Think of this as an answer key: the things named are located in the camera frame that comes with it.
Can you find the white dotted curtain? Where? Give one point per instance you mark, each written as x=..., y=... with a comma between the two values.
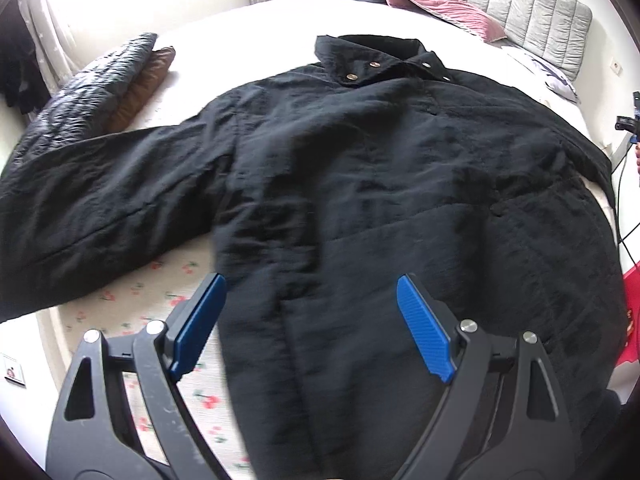
x=47, y=25

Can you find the brown folded garment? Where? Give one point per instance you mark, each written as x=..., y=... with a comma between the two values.
x=145, y=85

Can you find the cherry print blanket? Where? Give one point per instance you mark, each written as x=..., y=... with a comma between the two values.
x=150, y=290

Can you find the pink velvet pillow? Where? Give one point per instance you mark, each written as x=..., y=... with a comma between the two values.
x=445, y=0

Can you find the red bag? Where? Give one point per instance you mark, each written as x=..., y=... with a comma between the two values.
x=632, y=310

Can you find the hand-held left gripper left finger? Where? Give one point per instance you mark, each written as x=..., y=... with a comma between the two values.
x=197, y=330

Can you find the black quilted puffer jacket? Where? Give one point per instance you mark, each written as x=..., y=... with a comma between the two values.
x=85, y=95

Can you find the white patterned pillow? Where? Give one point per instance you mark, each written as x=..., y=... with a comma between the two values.
x=545, y=72

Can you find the white wall socket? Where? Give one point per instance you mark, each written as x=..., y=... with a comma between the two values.
x=12, y=370
x=616, y=66

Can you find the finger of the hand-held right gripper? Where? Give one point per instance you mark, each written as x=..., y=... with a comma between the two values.
x=625, y=122

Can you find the dark hanging clothes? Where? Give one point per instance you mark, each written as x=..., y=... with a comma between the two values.
x=20, y=60

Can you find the grey quilted headboard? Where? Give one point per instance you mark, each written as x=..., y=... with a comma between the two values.
x=525, y=5

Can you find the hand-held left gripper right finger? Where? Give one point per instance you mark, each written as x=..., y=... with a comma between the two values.
x=425, y=330

